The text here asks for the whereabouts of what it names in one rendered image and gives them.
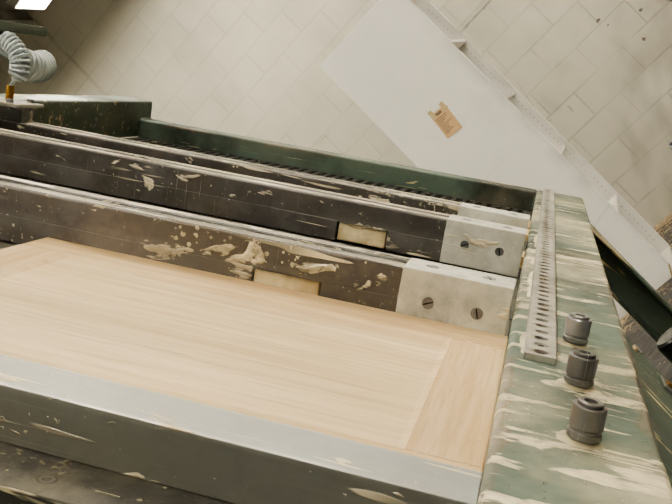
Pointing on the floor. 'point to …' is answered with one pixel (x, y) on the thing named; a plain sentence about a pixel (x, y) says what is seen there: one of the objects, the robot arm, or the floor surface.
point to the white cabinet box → (476, 121)
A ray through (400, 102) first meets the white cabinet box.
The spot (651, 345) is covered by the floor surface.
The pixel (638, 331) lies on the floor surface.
